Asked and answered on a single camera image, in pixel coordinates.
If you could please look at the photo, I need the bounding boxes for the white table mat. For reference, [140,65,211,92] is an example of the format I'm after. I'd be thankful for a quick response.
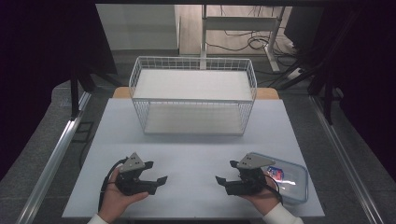
[61,97,326,218]

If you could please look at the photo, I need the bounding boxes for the clear plastic lidded container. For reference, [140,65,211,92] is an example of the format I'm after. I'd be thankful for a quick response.
[247,151,310,206]

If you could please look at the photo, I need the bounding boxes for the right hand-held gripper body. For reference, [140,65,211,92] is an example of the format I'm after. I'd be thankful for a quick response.
[224,152,276,197]

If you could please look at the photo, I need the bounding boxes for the black floor cables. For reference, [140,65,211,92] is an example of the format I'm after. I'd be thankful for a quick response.
[205,5,300,68]

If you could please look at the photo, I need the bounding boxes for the white wire rack shelf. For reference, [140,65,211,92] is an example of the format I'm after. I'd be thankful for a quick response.
[128,55,259,136]

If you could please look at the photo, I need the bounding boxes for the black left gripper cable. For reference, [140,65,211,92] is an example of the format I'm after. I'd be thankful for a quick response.
[97,157,129,213]

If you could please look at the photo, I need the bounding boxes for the person's right hand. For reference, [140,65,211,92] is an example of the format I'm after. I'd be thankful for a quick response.
[245,174,281,217]

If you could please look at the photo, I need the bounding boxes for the wooden table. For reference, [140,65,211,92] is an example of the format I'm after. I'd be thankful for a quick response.
[111,86,280,101]

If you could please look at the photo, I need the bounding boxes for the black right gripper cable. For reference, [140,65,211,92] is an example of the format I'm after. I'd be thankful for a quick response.
[262,174,285,206]

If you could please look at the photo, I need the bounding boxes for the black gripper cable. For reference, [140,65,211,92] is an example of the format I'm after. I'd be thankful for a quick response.
[262,174,285,206]
[97,157,129,213]

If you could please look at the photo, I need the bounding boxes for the black stand leg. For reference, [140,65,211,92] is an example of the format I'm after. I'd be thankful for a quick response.
[69,62,97,121]

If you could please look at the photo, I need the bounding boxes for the white metal desk frame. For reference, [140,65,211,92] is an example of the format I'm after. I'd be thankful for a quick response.
[200,4,287,73]

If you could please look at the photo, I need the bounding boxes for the person's left hand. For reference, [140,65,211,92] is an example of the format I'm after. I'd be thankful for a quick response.
[98,167,150,224]

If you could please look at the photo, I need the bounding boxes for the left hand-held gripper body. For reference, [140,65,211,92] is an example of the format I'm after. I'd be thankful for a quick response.
[115,151,158,197]

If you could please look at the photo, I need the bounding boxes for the silver metal rail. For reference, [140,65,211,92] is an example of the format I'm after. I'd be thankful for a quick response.
[309,94,386,224]
[15,91,93,224]

